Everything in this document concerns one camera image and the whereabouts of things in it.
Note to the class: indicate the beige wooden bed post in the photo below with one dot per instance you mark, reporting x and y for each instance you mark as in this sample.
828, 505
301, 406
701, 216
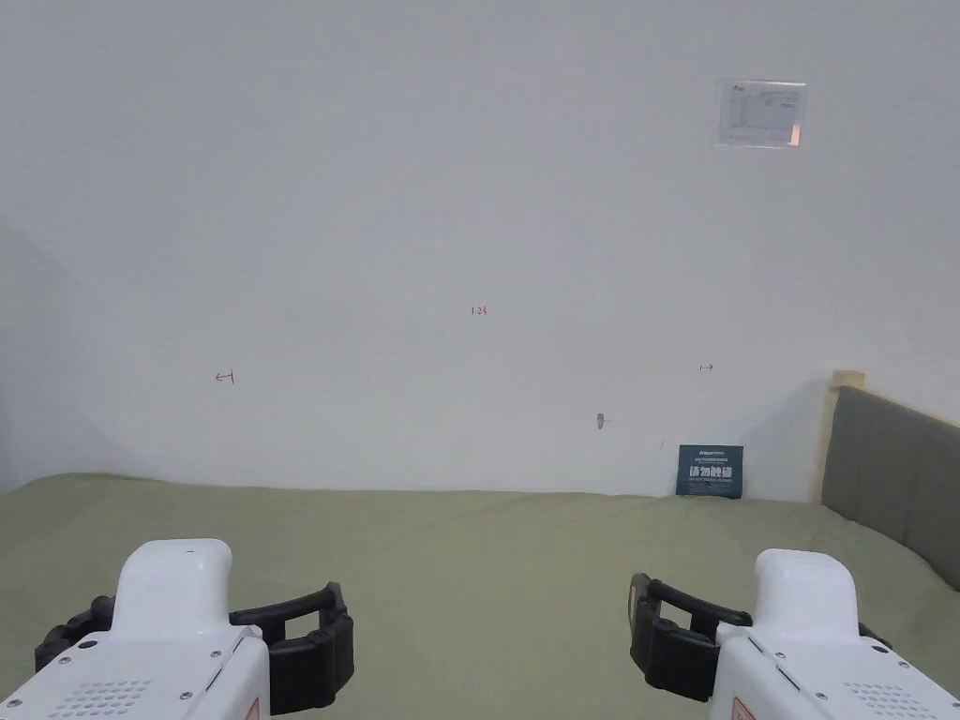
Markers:
831, 435

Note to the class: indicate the grey padded headboard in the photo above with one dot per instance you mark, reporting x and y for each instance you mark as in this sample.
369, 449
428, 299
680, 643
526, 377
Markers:
892, 472

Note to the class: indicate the dark blue sign card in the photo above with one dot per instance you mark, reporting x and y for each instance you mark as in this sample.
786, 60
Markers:
709, 471

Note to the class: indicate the white paper sheet in sleeve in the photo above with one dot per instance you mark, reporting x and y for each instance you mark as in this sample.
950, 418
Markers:
762, 112

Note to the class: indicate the bed with pale green sheet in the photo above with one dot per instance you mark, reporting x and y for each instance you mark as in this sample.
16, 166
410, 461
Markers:
480, 570

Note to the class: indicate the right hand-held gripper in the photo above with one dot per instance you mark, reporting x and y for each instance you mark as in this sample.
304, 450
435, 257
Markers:
806, 660

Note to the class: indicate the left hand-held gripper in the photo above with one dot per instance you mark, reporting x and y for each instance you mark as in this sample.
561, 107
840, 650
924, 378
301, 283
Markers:
150, 667

